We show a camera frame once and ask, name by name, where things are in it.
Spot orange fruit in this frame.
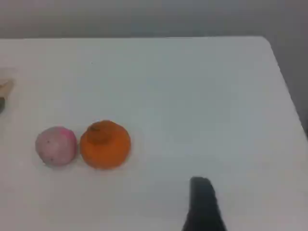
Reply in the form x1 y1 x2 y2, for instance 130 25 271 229
79 119 132 170

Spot cream canvas bag green handles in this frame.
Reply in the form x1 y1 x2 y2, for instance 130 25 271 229
0 68 15 98

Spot pink peach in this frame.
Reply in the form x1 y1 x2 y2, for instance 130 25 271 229
35 126 78 167

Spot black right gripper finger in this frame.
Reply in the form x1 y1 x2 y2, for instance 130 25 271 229
181 177 228 231

